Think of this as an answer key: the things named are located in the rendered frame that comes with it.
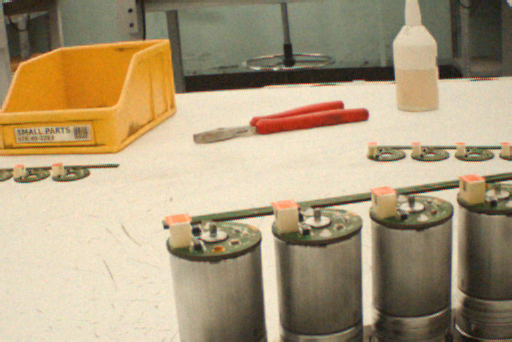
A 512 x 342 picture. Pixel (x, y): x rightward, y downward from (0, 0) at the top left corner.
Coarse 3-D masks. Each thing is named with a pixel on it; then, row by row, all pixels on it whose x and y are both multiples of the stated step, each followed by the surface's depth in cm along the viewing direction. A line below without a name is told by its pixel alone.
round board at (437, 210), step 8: (416, 200) 24; (424, 200) 24; (432, 200) 24; (440, 200) 24; (424, 208) 24; (432, 208) 24; (440, 208) 23; (448, 208) 23; (376, 216) 23; (392, 216) 23; (400, 216) 23; (408, 216) 23; (416, 216) 23; (432, 216) 23; (440, 216) 23; (448, 216) 23; (384, 224) 23; (392, 224) 23; (400, 224) 23; (408, 224) 23; (416, 224) 22; (424, 224) 22; (432, 224) 23
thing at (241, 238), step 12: (192, 228) 24; (204, 228) 24; (228, 228) 24; (240, 228) 24; (252, 228) 24; (168, 240) 23; (228, 240) 23; (240, 240) 23; (252, 240) 23; (180, 252) 22; (192, 252) 22; (204, 252) 22; (216, 252) 22; (228, 252) 22; (240, 252) 22
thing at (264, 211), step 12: (456, 180) 26; (492, 180) 25; (504, 180) 25; (396, 192) 25; (408, 192) 25; (420, 192) 25; (300, 204) 25; (312, 204) 25; (324, 204) 25; (336, 204) 25; (348, 204) 25; (192, 216) 25; (204, 216) 25; (216, 216) 25; (228, 216) 25; (240, 216) 25; (252, 216) 25; (264, 216) 25; (168, 228) 24
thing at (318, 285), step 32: (320, 224) 23; (288, 256) 23; (320, 256) 22; (352, 256) 23; (288, 288) 23; (320, 288) 23; (352, 288) 23; (288, 320) 23; (320, 320) 23; (352, 320) 23
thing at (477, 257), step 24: (504, 192) 24; (480, 216) 23; (504, 216) 23; (480, 240) 23; (504, 240) 23; (480, 264) 24; (504, 264) 23; (480, 288) 24; (504, 288) 23; (456, 312) 25; (480, 312) 24; (504, 312) 24; (480, 336) 24; (504, 336) 24
